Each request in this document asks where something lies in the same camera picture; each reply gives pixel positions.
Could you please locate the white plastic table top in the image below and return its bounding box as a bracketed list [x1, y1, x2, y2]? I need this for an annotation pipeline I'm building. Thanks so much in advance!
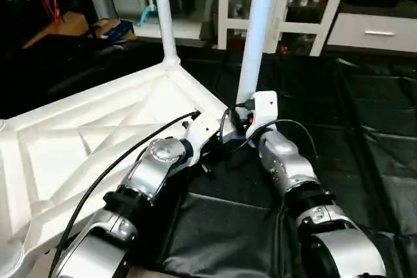
[0, 58, 229, 278]

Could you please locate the black work mat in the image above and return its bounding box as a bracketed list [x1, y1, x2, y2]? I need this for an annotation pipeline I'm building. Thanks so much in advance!
[0, 34, 417, 278]

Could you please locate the white glass-door cabinet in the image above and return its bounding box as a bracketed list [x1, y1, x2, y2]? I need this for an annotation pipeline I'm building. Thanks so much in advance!
[217, 0, 354, 57]

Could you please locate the blue plastic bag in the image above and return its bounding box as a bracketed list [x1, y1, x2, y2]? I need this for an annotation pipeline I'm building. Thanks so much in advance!
[108, 21, 139, 43]

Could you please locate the brown cardboard box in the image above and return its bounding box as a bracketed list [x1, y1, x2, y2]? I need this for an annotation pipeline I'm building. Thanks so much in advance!
[91, 18, 121, 39]

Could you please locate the white drawer unit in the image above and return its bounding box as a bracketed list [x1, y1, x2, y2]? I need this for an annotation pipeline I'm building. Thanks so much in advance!
[326, 12, 417, 54]

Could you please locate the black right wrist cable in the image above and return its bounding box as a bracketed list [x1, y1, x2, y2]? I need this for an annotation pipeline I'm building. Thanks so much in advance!
[218, 102, 320, 161]

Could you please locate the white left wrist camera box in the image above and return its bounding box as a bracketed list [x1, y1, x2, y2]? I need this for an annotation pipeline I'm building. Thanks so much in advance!
[181, 112, 222, 168]

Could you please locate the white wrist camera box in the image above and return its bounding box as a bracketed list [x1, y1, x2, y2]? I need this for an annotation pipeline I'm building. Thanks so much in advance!
[181, 112, 222, 168]
[246, 90, 280, 137]

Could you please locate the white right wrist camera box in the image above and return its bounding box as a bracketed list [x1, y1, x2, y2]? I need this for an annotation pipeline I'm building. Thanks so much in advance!
[246, 90, 280, 137]

